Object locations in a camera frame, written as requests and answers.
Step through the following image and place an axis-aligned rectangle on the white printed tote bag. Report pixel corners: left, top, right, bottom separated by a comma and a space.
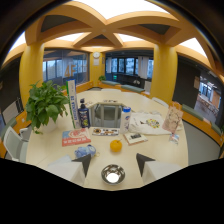
128, 111, 184, 136

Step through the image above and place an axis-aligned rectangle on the pink paper bag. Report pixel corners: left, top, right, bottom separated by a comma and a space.
161, 101, 184, 135

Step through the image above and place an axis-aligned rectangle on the blue plush toy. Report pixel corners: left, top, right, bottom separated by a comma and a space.
73, 144, 98, 160

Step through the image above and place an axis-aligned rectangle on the red book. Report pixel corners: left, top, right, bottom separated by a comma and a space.
61, 127, 92, 147

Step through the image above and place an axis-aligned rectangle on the small clear packet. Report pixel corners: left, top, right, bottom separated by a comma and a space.
168, 132, 181, 145

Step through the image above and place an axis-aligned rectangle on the white card with dark print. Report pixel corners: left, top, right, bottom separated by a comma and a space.
123, 132, 149, 146

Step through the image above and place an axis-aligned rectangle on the silver metal bowl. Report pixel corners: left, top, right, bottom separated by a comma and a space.
100, 163, 127, 186

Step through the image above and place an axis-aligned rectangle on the orange round fruit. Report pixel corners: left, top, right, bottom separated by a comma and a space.
109, 139, 123, 153

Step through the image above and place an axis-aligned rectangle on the dark blue pump bottle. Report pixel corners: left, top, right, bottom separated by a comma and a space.
77, 98, 91, 129

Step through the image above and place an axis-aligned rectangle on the white bottle blue cap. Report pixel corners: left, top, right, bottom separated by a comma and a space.
119, 106, 132, 135

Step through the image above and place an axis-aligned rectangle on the white chair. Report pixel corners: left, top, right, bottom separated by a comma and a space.
2, 125, 32, 163

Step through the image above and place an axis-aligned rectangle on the tall white green box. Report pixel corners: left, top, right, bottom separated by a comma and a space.
65, 79, 82, 130

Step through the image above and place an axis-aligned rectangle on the green potted plant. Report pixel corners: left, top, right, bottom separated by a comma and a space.
24, 79, 71, 135

